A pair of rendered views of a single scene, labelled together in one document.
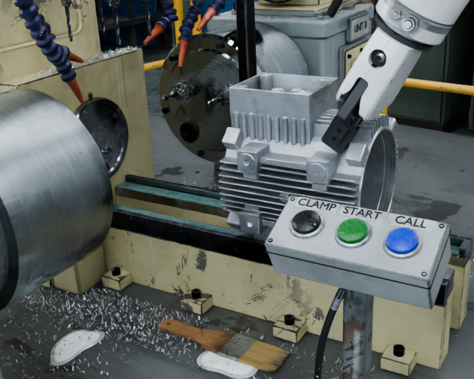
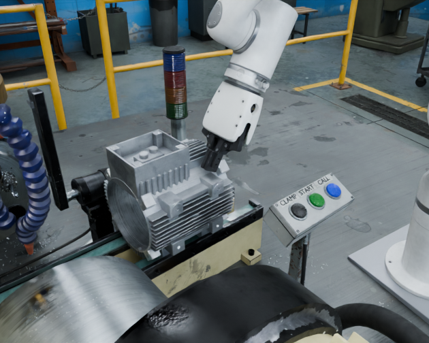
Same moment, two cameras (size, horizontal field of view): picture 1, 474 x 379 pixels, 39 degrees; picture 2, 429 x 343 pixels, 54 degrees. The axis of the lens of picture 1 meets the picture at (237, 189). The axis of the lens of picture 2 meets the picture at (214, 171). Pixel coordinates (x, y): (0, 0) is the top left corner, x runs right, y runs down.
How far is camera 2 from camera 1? 0.80 m
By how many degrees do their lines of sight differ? 63
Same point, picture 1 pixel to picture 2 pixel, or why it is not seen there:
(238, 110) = (143, 180)
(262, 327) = not seen: hidden behind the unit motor
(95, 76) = not seen: outside the picture
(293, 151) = (185, 186)
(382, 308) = (237, 239)
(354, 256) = (329, 209)
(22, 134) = (150, 296)
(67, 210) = not seen: hidden behind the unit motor
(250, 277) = (166, 282)
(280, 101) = (171, 159)
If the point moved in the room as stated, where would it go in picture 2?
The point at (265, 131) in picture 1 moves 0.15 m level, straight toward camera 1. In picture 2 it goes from (163, 184) to (240, 201)
